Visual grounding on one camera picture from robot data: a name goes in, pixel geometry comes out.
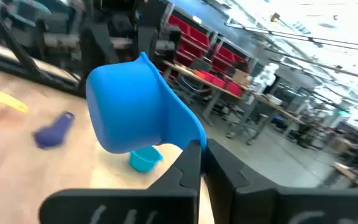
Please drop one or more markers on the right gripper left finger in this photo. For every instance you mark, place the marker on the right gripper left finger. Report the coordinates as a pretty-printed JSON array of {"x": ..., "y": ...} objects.
[{"x": 154, "y": 205}]

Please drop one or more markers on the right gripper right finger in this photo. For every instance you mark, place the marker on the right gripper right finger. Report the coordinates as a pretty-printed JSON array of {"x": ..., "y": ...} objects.
[{"x": 259, "y": 205}]

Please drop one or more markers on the light blue measuring cup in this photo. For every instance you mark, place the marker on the light blue measuring cup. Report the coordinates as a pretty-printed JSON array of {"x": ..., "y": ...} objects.
[{"x": 143, "y": 160}]

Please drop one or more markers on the navy measuring cup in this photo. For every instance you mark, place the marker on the navy measuring cup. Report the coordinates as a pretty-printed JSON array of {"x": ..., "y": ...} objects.
[{"x": 53, "y": 133}]

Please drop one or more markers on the yellow measuring cup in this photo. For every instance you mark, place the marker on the yellow measuring cup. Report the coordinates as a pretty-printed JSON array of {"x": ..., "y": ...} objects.
[{"x": 2, "y": 98}]

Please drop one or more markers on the wooden workbench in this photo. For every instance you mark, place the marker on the wooden workbench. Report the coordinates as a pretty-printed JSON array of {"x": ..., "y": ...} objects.
[{"x": 275, "y": 107}]

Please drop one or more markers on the white stacked items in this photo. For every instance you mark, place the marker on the white stacked items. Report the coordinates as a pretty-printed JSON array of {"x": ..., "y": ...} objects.
[{"x": 266, "y": 76}]

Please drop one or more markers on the cardboard box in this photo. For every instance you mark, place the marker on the cardboard box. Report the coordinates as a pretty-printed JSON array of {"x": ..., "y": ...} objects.
[{"x": 240, "y": 76}]

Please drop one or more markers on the red storage bin rack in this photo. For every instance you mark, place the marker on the red storage bin rack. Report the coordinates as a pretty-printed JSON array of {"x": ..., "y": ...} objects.
[{"x": 197, "y": 35}]

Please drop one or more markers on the black aluminium table frame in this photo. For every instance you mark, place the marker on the black aluminium table frame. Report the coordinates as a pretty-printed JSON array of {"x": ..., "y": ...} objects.
[{"x": 20, "y": 53}]

